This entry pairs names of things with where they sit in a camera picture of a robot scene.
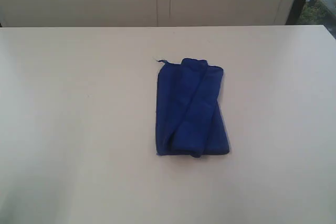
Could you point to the blue terry towel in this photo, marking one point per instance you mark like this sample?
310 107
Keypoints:
188 116

